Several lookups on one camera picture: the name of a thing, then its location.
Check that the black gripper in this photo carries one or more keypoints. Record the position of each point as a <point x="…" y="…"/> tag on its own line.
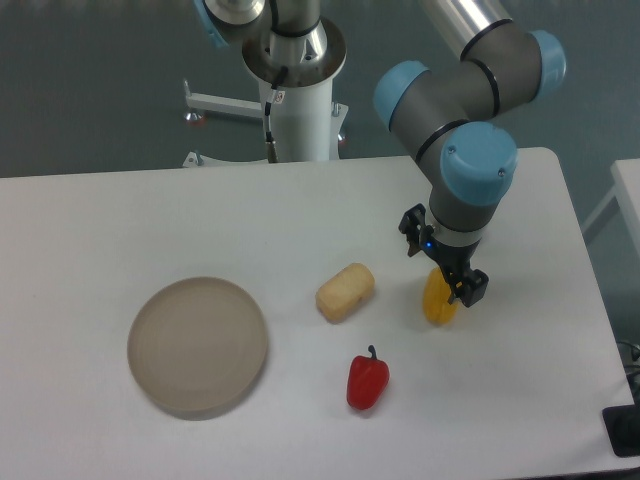
<point x="451" y="251"/>

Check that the red pepper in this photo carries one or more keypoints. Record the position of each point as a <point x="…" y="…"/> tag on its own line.
<point x="367" y="380"/>

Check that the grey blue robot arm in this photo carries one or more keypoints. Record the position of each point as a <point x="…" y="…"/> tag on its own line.
<point x="443" y="120"/>

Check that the yellow pepper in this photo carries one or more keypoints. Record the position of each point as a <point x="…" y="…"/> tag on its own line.
<point x="435" y="301"/>

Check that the bread loaf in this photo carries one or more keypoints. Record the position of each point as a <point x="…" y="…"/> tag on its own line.
<point x="345" y="292"/>

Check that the white side table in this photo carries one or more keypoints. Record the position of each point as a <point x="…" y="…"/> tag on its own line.
<point x="622" y="197"/>

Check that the black device at edge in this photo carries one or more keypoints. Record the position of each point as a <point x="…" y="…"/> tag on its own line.
<point x="622" y="425"/>

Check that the beige round plate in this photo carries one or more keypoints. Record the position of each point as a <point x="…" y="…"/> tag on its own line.
<point x="197" y="347"/>

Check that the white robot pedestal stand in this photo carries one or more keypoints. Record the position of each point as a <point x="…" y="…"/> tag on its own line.
<point x="301" y="121"/>

